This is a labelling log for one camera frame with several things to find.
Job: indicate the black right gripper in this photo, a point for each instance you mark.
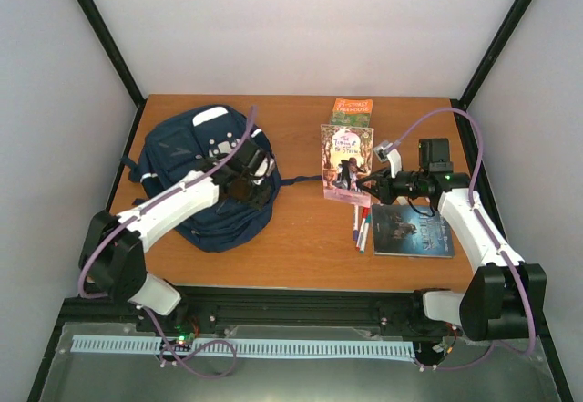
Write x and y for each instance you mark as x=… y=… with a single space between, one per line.
x=385 y=191

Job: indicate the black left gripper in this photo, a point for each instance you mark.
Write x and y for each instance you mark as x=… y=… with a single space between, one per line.
x=260 y=200

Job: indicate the pink Taming of Shrew book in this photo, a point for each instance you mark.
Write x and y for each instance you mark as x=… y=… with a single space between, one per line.
x=347 y=156

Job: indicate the navy blue backpack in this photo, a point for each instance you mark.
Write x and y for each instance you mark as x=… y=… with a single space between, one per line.
x=170 y=151

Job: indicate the orange Treehouse book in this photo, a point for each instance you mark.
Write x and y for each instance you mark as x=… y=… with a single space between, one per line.
x=352 y=112

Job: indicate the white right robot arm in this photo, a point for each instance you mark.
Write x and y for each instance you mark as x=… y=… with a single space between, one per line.
x=505 y=296

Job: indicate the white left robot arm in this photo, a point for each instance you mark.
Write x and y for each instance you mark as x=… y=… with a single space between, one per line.
x=113 y=258

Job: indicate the purple cap whiteboard marker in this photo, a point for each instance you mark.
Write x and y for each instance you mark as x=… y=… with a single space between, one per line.
x=354 y=222

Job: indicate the red cap whiteboard marker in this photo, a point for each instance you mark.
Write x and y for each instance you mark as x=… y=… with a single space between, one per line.
x=363 y=217

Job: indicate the green cap whiteboard marker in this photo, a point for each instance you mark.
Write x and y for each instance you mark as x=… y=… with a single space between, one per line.
x=363 y=236

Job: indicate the dark blue Wuthering Heights book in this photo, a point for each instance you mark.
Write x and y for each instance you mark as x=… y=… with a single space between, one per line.
x=400 y=230

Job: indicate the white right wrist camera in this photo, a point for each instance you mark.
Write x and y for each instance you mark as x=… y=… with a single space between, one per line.
x=386 y=152

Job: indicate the black aluminium frame rail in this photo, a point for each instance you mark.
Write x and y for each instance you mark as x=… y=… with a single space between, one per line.
x=213 y=310

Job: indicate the light blue slotted cable duct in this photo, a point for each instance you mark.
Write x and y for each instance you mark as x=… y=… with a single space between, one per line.
x=245 y=348

